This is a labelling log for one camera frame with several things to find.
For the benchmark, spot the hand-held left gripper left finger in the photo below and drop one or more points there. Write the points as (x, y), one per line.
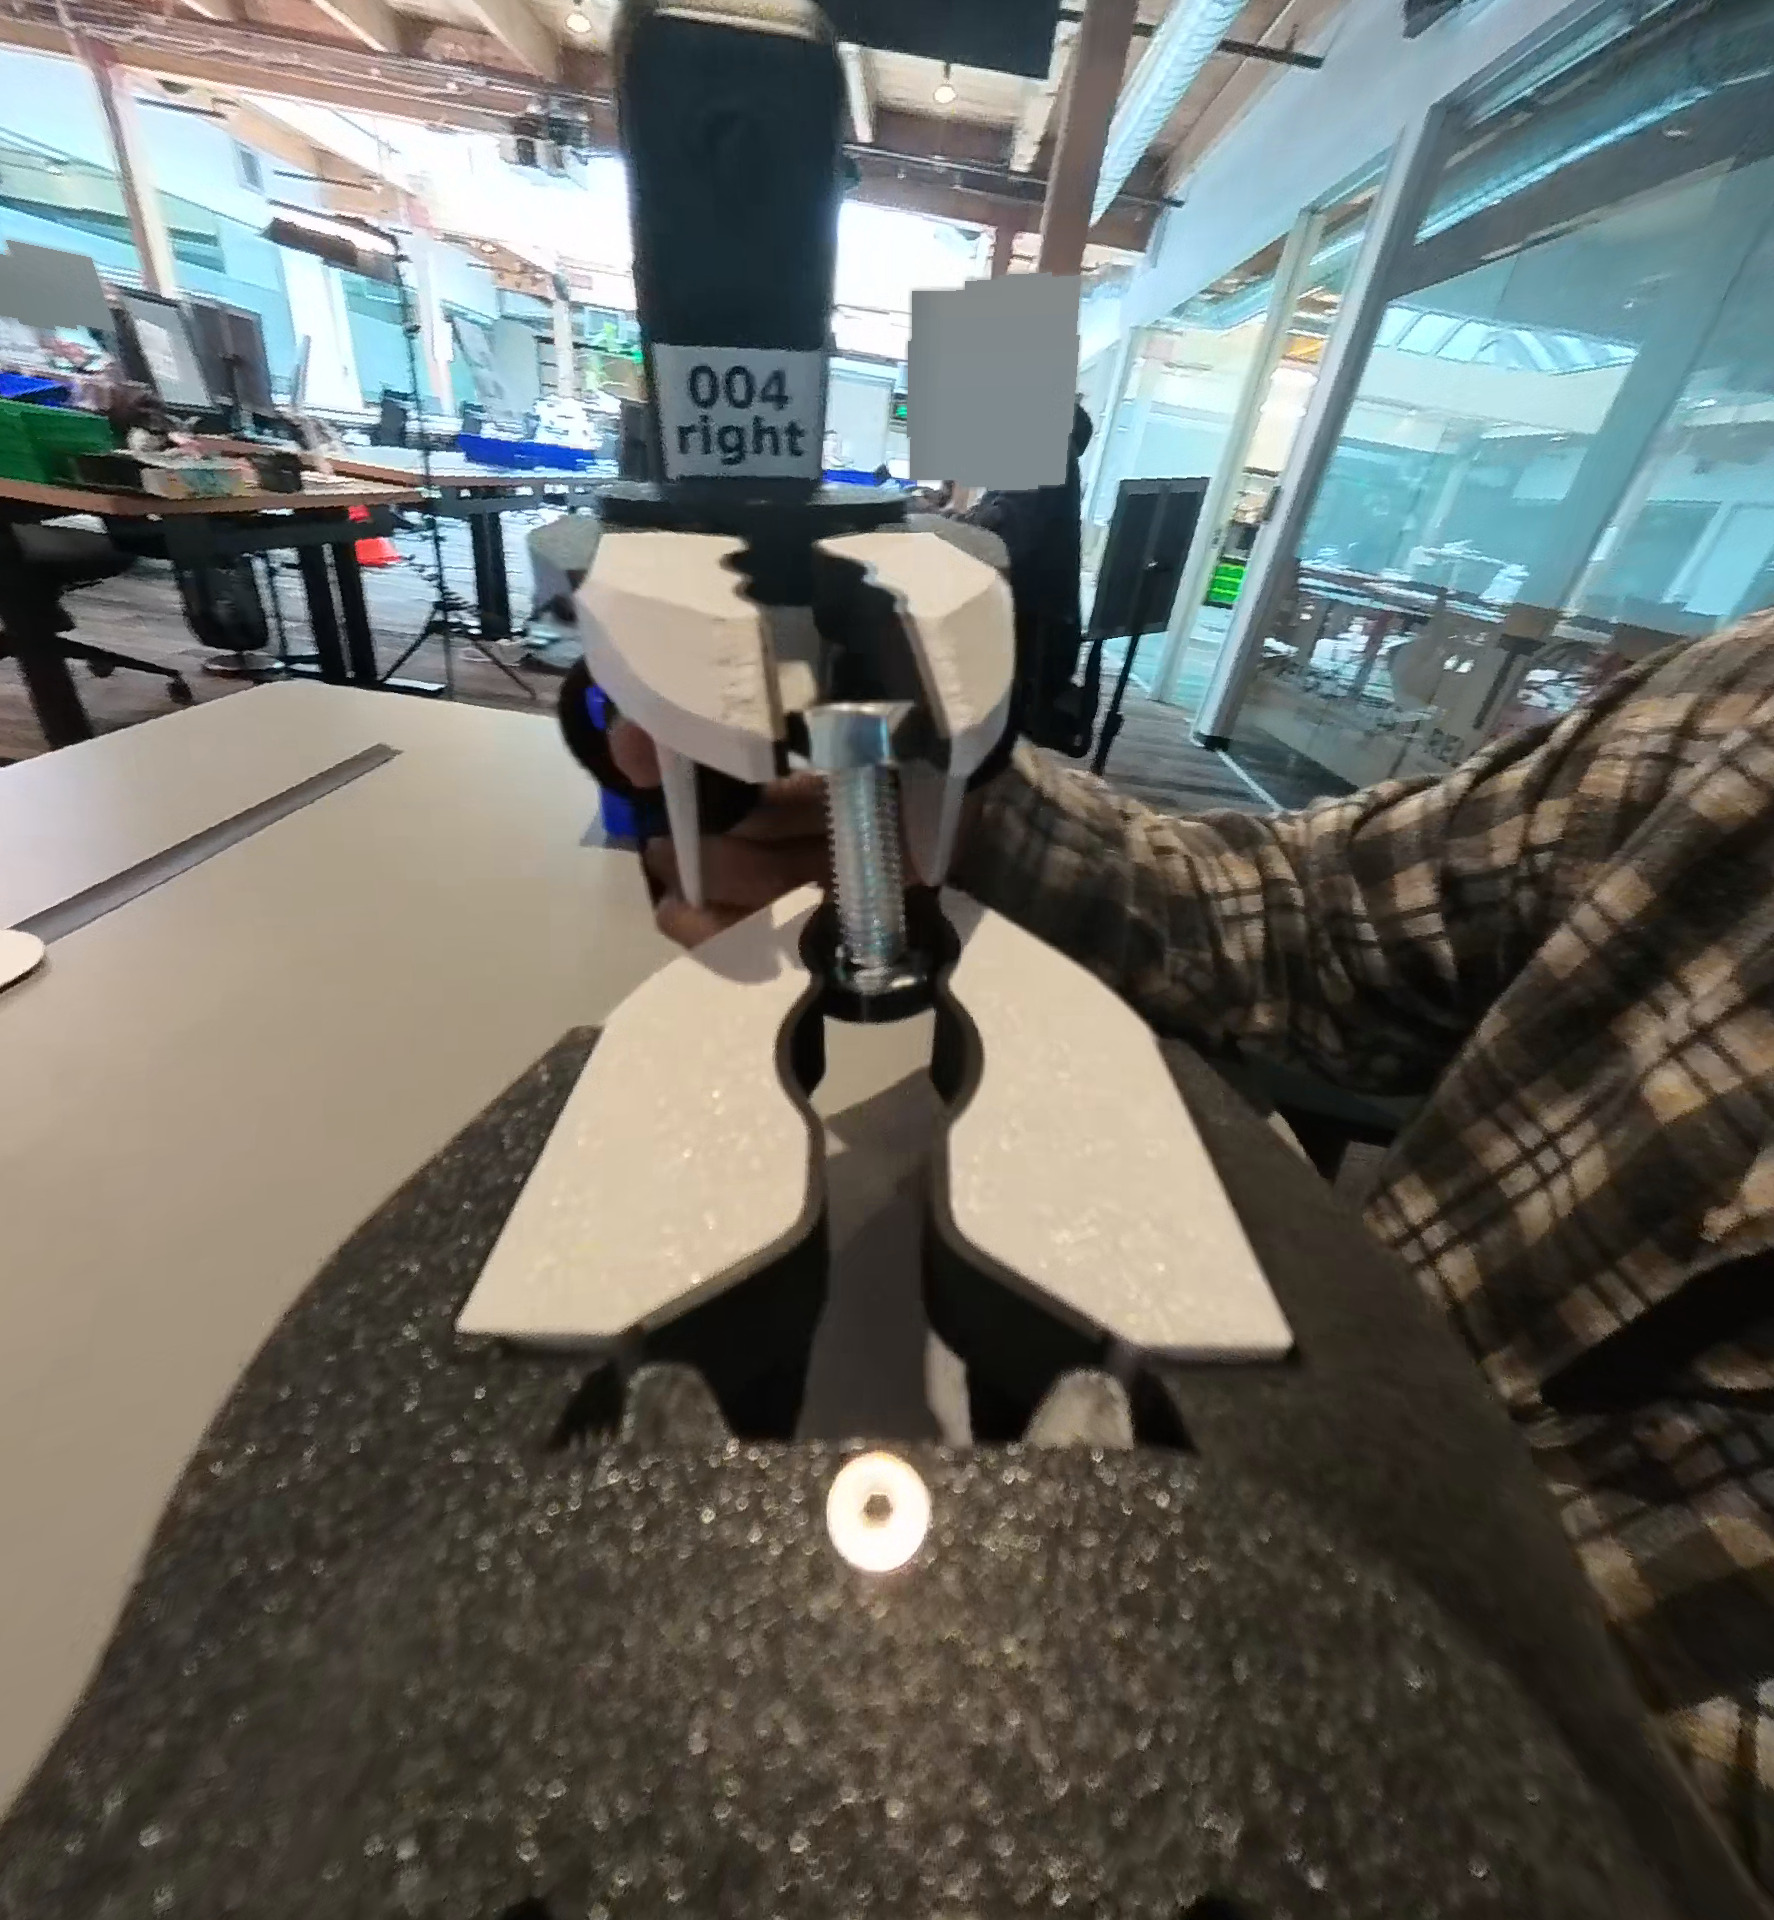
(631, 1171)

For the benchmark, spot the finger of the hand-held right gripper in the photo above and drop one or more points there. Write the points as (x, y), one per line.
(662, 646)
(963, 631)

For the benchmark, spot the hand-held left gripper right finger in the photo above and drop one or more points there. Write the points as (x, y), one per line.
(1113, 1171)

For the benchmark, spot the blue parts bin with divider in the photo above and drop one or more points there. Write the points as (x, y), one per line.
(619, 819)

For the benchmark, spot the silver hex bolt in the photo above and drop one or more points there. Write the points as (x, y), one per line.
(868, 855)

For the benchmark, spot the silver hex nut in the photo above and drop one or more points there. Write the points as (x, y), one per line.
(875, 1002)

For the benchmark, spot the person's right forearm plaid sleeve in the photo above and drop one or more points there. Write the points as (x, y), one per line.
(1352, 931)

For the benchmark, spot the person's right hand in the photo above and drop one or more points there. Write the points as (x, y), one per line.
(766, 855)

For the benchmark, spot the blue plastic bin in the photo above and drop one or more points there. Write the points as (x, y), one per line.
(528, 451)

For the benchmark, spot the green lit screen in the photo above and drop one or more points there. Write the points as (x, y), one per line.
(1223, 582)

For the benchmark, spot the orange traffic cone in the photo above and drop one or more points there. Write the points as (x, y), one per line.
(377, 552)

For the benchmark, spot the black tripod light stand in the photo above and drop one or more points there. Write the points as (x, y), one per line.
(326, 240)

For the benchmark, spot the black computer monitor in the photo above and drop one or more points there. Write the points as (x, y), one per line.
(241, 361)

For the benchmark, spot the wooden desk with black legs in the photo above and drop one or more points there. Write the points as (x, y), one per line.
(151, 496)

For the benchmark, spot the monitor showing white page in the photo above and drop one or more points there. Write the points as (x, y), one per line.
(168, 353)

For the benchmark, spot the green plastic bins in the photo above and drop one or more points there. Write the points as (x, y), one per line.
(2, 442)

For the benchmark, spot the silver ventilation duct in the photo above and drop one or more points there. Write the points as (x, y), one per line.
(1171, 92)

